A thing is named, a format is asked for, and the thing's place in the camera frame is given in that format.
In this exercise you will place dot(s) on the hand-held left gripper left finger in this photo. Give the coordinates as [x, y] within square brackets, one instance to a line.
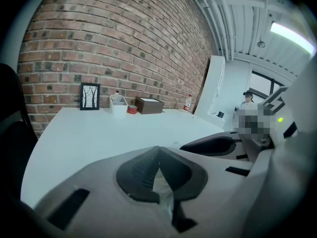
[99, 182]

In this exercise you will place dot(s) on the black framed window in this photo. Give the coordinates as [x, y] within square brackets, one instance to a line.
[262, 83]

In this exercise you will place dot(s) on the white pen holder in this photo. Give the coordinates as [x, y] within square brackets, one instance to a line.
[119, 110]

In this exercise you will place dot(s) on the white shelf unit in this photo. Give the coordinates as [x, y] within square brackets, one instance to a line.
[210, 88]

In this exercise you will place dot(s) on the ceiling light panel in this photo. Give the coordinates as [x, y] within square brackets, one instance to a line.
[289, 36]

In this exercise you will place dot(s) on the brown wooden box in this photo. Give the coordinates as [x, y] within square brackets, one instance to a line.
[148, 106]

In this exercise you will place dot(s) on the clear red-capped water bottle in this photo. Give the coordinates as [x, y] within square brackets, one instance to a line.
[187, 104]

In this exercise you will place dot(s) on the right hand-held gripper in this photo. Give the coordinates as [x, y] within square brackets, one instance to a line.
[294, 108]

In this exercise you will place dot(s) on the white marker pen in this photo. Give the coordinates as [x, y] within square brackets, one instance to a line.
[117, 94]

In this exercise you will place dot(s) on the small black box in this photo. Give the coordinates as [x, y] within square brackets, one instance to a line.
[221, 114]

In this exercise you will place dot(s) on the black office chair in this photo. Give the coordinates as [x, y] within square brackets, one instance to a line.
[15, 133]

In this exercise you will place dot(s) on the white desk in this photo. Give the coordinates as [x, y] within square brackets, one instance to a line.
[99, 133]

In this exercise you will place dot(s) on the white ceiling pipe bundle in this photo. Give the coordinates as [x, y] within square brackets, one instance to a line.
[218, 14]

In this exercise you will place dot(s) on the black framed tree picture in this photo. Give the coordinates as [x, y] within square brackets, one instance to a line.
[89, 96]

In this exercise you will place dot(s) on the round ceiling fixture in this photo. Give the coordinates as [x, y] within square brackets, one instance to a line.
[261, 44]

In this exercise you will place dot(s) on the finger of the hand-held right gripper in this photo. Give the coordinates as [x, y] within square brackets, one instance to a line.
[218, 139]
[218, 151]

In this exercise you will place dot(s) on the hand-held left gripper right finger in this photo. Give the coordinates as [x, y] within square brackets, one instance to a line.
[218, 190]

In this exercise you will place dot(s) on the red round tin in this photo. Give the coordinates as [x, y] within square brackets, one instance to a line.
[132, 109]

